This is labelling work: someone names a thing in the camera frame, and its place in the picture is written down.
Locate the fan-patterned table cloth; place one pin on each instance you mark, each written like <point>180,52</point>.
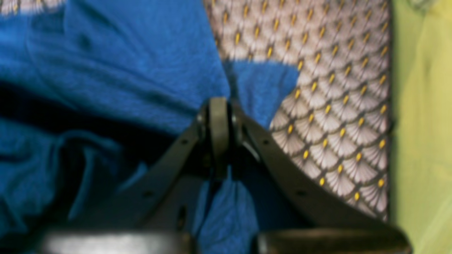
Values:
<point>334,123</point>

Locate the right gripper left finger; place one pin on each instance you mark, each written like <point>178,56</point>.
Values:
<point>152,216</point>

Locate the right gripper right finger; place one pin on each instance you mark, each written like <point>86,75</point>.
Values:
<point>296,215</point>

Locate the blue long-sleeve T-shirt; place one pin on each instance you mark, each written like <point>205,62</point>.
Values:
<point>92,91</point>

